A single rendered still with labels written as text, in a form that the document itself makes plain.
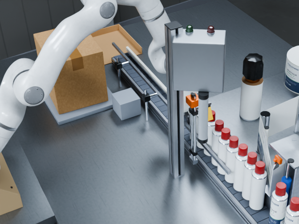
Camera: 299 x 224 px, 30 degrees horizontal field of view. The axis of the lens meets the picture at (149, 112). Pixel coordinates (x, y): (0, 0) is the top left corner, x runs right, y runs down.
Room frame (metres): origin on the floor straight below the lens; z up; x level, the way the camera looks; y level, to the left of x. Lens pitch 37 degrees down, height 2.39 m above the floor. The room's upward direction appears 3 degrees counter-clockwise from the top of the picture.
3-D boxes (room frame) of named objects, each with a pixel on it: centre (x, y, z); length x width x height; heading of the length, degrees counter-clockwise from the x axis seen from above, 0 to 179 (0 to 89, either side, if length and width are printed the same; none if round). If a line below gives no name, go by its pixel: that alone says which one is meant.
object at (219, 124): (1.61, -0.26, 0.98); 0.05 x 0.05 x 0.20
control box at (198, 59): (1.58, -0.18, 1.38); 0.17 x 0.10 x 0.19; 79
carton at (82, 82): (2.20, 0.35, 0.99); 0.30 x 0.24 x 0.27; 21
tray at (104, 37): (2.62, 0.20, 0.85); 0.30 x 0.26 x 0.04; 24
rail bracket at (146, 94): (1.98, -0.01, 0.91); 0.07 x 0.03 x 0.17; 114
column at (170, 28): (1.61, -0.10, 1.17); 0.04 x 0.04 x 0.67; 24
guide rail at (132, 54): (1.99, -0.12, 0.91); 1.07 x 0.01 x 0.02; 24
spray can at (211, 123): (1.67, -0.23, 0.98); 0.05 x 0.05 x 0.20
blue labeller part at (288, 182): (1.31, -0.44, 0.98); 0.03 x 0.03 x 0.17
